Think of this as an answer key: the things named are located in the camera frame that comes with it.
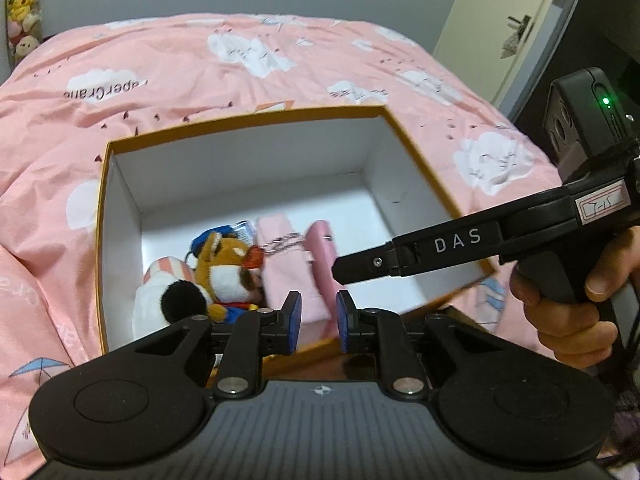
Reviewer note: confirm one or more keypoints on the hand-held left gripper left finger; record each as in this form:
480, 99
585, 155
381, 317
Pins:
294, 322

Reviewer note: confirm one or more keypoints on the pink printed blanket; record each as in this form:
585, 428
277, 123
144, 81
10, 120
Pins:
200, 75

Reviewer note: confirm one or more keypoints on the tiger plush toy blue hat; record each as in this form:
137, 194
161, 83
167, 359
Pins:
225, 260

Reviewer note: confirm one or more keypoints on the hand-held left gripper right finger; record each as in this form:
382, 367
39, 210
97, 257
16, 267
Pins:
345, 322

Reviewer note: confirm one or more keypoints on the pink fabric pouch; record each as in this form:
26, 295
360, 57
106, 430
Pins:
280, 280

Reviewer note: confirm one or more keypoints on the pink glasses case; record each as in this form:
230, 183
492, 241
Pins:
320, 255

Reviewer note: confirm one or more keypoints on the person's right hand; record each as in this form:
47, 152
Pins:
615, 265

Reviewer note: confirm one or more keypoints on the white plush toy black ear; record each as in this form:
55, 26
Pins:
175, 300

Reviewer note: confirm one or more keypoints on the orange cardboard box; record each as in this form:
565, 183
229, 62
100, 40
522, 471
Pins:
250, 160

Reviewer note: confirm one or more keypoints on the dark patterned clothing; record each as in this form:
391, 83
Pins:
622, 410

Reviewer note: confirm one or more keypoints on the cream door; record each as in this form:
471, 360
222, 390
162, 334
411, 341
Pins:
480, 20

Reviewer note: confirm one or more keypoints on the pile of plush toys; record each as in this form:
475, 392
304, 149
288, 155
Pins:
22, 5

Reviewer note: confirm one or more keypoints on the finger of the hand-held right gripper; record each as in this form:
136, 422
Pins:
365, 262

